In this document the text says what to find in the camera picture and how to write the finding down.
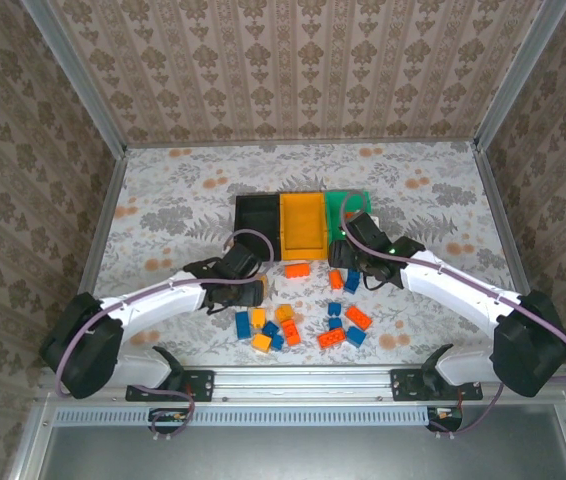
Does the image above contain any yellow plastic bin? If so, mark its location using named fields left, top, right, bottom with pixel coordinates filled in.
left=278, top=191, right=330, bottom=262

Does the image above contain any green plastic bin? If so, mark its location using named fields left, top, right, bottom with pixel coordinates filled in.
left=323, top=189, right=376, bottom=247

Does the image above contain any black plastic bin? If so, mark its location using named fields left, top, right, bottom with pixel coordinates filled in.
left=234, top=193, right=284, bottom=264

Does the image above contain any grey metal sheet panel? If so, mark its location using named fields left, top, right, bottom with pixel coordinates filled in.
left=10, top=402, right=566, bottom=480

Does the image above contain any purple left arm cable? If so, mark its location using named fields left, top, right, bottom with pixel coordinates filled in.
left=55, top=228, right=277, bottom=442

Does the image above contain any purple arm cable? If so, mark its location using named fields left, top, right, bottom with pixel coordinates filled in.
left=340, top=189, right=566, bottom=441
left=55, top=228, right=277, bottom=442

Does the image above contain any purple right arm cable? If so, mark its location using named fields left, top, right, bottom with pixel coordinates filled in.
left=340, top=189, right=566, bottom=441

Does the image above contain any aluminium front frame rail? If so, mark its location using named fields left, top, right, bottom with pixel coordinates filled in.
left=37, top=365, right=566, bottom=405

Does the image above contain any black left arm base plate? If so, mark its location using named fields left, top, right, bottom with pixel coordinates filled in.
left=125, top=369, right=215, bottom=404

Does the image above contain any aluminium table back rail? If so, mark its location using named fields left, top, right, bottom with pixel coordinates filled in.
left=125, top=139, right=479, bottom=150

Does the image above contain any grey slotted cable duct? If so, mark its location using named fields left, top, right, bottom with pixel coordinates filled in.
left=54, top=404, right=434, bottom=427

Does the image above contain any aluminium table side rail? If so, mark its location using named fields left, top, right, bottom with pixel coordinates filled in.
left=472, top=142, right=534, bottom=297
left=78, top=149, right=129, bottom=299

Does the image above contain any left cable connector board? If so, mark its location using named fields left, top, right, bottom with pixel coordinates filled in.
left=149, top=407, right=189, bottom=435

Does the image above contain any cable connector board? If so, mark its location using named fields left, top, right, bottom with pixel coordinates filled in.
left=426, top=405, right=464, bottom=432
left=149, top=407, right=189, bottom=435

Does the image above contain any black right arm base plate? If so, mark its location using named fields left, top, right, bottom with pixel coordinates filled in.
left=390, top=368, right=484, bottom=402

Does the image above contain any right cable connector board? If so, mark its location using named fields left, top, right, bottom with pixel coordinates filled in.
left=426, top=405, right=464, bottom=432

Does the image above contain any aluminium frame post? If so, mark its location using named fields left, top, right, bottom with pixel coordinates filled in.
left=19, top=0, right=129, bottom=157
left=473, top=0, right=566, bottom=151

